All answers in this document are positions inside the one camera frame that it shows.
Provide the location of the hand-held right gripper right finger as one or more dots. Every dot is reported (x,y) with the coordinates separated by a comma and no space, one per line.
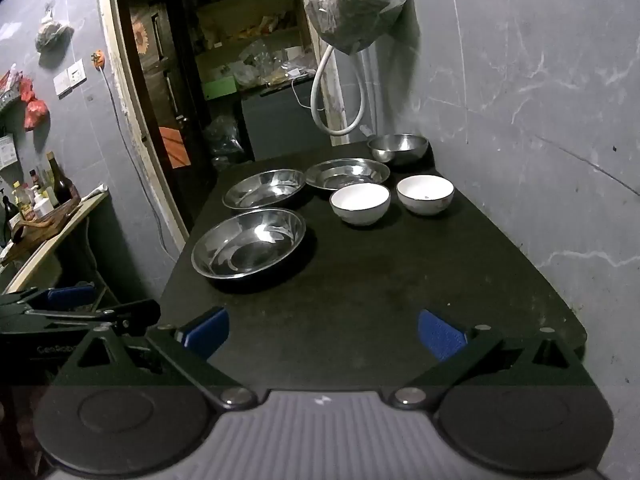
(440,335)

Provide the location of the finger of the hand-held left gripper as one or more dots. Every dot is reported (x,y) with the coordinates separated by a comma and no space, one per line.
(137,317)
(70,296)

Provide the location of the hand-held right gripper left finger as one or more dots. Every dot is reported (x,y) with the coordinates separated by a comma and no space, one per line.
(207,332)

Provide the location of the stainless steel plate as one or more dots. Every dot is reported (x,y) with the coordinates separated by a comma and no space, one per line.
(265,187)
(347,172)
(248,247)

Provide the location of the white ceramic bowl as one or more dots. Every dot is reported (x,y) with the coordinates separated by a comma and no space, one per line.
(425,192)

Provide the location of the white plate red rim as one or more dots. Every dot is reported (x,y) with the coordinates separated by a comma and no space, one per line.
(360,200)

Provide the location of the stainless steel bowl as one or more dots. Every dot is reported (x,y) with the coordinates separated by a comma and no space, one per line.
(398,152)

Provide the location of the wooden cutting board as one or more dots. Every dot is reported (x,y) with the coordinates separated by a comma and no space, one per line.
(45,225)

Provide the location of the white pump bottle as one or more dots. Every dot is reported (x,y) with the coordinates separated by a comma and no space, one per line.
(43,207)

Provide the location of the rolled white cloth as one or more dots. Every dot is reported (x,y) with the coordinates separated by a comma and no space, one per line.
(95,191)

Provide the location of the dark glass wine bottle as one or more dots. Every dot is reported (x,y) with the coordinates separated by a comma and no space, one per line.
(62,187)

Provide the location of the red plastic bag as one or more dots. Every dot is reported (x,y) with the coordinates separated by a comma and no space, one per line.
(36,112)
(26,91)

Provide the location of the black plastic bag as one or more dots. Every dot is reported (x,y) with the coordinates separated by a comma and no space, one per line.
(222,135)

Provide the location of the brown wooden door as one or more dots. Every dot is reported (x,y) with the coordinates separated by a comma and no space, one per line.
(160,110)

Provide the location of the dark cabinet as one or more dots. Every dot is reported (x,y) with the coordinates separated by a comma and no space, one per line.
(280,120)

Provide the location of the green box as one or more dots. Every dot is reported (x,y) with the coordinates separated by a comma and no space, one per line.
(220,88)

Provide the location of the small hanging plastic bag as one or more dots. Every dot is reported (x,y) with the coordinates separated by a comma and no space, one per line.
(52,35)

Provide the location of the cluttered storage shelf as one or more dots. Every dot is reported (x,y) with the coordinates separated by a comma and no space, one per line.
(240,35)

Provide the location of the clear bag of dark contents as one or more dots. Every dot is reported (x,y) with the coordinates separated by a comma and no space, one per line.
(350,10)

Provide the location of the wall calendar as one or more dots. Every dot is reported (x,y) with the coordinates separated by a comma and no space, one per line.
(7,152)

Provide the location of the cream door frame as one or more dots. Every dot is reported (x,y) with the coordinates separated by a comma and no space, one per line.
(135,130)

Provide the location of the white wall switch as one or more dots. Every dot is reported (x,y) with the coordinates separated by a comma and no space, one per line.
(61,86)

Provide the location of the wall rack with packets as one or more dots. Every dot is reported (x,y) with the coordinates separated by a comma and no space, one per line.
(9,90)

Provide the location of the white wall socket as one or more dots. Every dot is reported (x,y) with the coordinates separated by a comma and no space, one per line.
(77,71)

